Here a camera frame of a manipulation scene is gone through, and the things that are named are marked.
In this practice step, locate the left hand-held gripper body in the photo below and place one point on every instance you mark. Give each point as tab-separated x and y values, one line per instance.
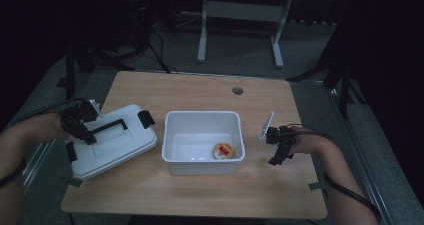
78	116

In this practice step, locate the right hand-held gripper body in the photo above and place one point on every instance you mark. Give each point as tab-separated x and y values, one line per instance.
283	136

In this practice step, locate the white storage box lid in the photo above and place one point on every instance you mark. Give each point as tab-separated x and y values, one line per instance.
113	148

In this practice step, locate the round tin with red label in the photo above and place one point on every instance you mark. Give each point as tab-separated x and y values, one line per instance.
223	151

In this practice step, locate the white plastic storage box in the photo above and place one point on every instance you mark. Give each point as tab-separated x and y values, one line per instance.
203	166

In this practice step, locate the person's right hand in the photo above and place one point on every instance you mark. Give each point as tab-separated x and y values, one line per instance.
308	141

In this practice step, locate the person's left hand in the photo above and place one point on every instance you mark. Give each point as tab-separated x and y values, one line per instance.
55	126

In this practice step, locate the grey tape piece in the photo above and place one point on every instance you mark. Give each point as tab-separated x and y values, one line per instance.
75	182
315	186

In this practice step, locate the black tripod stand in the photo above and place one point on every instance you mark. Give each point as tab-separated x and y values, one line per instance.
70	75
345	85

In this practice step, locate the black equipment tower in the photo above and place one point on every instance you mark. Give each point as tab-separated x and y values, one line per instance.
143	15

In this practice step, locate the metal floor rail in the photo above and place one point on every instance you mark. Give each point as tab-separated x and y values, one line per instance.
363	165
36	158

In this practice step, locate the white metal stand frame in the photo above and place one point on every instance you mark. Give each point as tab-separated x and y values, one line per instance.
245	11

